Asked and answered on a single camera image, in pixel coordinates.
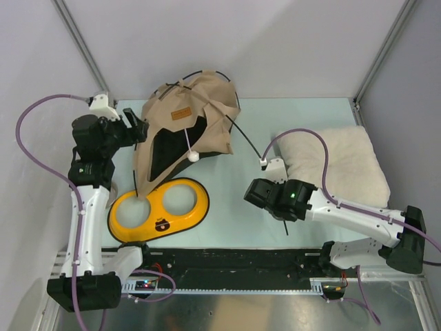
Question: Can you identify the steel pet bowl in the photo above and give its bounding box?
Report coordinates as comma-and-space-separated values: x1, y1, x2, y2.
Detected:
107, 182, 118, 205

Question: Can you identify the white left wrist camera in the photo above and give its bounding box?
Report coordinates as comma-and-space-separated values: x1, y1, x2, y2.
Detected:
87, 91, 121, 121

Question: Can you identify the black tent pole front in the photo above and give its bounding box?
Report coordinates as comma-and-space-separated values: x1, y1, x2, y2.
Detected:
132, 70, 202, 196

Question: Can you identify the white pompom toy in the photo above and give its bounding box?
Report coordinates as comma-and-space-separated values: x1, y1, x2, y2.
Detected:
187, 151, 200, 163

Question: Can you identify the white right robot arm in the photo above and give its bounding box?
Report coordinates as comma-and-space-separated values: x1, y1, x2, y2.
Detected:
244, 179, 426, 277

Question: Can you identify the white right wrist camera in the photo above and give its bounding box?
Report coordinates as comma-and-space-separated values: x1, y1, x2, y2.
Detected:
259, 157, 288, 183

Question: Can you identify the aluminium frame post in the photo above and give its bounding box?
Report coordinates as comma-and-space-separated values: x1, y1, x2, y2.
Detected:
50, 0, 117, 106
353, 0, 420, 105

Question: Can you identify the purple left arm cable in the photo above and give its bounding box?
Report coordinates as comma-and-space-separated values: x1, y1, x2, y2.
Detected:
17, 93, 107, 331

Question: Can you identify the cream fluffy cushion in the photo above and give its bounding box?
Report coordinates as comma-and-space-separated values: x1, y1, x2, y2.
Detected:
277, 126, 391, 208

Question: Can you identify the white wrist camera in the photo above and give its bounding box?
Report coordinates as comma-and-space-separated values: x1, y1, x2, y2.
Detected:
87, 91, 121, 121
259, 157, 288, 183

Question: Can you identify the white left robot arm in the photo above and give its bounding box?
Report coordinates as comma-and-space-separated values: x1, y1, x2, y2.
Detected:
47, 108, 153, 312

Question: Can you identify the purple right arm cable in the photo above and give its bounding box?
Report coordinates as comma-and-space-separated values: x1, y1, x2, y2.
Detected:
262, 128, 441, 323

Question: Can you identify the black tent pole back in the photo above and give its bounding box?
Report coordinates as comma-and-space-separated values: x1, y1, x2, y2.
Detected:
213, 70, 290, 237

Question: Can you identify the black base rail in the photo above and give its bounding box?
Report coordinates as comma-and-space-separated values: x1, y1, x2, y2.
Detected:
141, 248, 327, 292

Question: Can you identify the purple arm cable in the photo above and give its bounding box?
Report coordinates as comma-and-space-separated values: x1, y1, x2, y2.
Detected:
262, 128, 441, 323
17, 93, 107, 331

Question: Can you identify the small circuit board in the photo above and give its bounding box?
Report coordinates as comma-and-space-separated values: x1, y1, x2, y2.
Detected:
135, 280, 157, 291

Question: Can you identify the left aluminium frame post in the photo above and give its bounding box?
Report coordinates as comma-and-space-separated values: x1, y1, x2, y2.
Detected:
50, 0, 117, 106

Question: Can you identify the right aluminium frame post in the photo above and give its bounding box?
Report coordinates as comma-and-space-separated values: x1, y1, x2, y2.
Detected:
353, 0, 420, 105

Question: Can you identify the beige fabric pet tent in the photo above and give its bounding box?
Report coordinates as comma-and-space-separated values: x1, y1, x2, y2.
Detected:
133, 70, 240, 197

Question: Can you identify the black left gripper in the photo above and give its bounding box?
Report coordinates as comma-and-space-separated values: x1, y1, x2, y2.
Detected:
98, 108, 149, 157

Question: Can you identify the yellow double bowl holder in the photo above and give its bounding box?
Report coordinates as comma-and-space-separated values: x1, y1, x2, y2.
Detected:
107, 177, 210, 243

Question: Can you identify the black tent pole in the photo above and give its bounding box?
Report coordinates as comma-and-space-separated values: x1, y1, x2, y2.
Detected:
213, 70, 290, 237
132, 70, 202, 196

